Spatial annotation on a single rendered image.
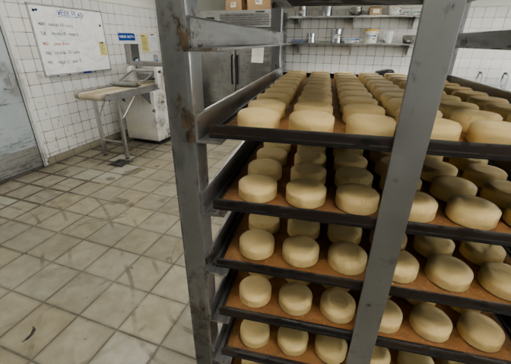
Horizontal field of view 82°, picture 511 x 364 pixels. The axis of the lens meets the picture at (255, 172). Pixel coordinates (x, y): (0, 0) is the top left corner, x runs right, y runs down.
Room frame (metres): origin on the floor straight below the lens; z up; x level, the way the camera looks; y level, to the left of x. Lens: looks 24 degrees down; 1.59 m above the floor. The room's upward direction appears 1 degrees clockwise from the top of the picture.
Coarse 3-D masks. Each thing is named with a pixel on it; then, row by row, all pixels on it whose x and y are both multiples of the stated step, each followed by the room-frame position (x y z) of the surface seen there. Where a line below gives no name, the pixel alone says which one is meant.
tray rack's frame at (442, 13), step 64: (192, 0) 0.31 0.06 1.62; (448, 0) 0.26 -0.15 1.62; (192, 64) 0.30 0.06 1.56; (448, 64) 0.26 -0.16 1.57; (192, 128) 0.30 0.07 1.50; (192, 192) 0.30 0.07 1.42; (384, 192) 0.26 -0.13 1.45; (192, 256) 0.30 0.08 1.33; (384, 256) 0.26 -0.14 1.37; (192, 320) 0.30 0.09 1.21
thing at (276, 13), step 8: (272, 8) 0.90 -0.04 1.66; (280, 8) 0.89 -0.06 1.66; (272, 16) 0.90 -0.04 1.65; (280, 16) 0.89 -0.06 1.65; (272, 24) 0.90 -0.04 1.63; (280, 24) 0.89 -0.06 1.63; (280, 32) 0.89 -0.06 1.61; (272, 48) 0.90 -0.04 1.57; (280, 48) 0.89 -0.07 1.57; (272, 56) 0.90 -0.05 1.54; (280, 56) 0.90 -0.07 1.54; (272, 64) 0.90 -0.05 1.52; (280, 64) 0.91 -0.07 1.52
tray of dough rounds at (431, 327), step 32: (256, 288) 0.33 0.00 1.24; (288, 288) 0.33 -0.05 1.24; (320, 288) 0.35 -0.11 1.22; (256, 320) 0.29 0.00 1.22; (288, 320) 0.28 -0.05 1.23; (320, 320) 0.29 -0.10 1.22; (352, 320) 0.29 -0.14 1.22; (384, 320) 0.28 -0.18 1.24; (416, 320) 0.28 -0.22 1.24; (448, 320) 0.28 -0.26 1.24; (480, 320) 0.28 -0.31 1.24; (416, 352) 0.25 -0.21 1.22; (448, 352) 0.24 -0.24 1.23; (480, 352) 0.25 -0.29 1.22
